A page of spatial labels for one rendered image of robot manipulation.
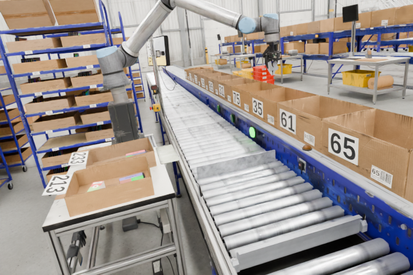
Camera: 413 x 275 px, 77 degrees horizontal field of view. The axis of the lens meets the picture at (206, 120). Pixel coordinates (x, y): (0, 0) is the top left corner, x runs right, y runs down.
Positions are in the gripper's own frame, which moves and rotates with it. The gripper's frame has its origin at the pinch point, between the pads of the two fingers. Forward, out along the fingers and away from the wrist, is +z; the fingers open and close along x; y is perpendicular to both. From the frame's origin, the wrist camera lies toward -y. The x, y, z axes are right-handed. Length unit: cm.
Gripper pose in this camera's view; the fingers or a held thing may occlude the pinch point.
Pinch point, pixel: (271, 73)
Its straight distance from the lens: 179.2
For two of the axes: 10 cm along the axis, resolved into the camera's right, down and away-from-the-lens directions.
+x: 9.5, -1.9, 2.3
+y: 2.7, 2.3, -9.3
